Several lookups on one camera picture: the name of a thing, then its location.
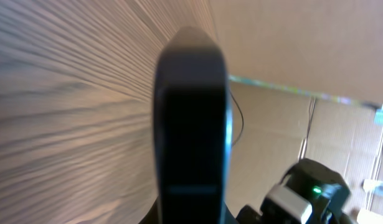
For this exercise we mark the Samsung Galaxy smartphone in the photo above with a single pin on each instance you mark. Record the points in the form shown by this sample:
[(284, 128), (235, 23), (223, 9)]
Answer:
[(192, 129)]

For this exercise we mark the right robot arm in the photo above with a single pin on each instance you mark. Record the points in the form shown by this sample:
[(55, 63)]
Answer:
[(308, 193)]

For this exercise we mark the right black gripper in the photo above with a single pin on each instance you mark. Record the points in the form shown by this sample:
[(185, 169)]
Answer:
[(273, 214)]

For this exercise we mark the cardboard wall panel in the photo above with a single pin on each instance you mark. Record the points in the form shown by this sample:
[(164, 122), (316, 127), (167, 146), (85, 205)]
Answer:
[(328, 58)]

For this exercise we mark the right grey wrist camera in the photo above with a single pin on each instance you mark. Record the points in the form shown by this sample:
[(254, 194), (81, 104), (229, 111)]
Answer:
[(284, 205)]

